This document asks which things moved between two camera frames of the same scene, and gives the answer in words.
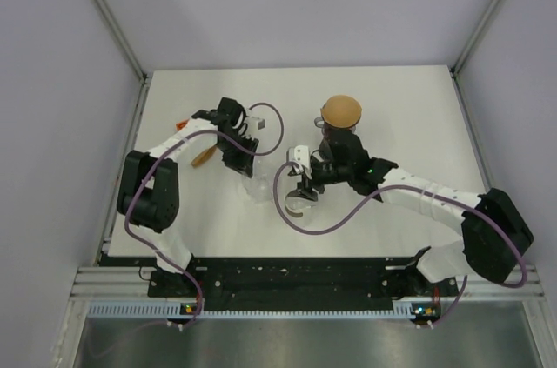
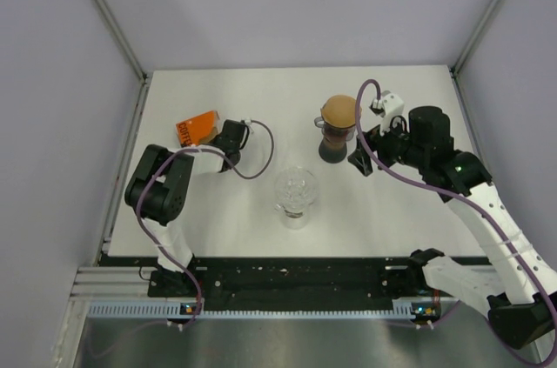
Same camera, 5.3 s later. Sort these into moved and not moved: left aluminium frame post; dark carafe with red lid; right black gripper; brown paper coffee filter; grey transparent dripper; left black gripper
Moved: right black gripper; left black gripper
Not moved: left aluminium frame post; grey transparent dripper; brown paper coffee filter; dark carafe with red lid
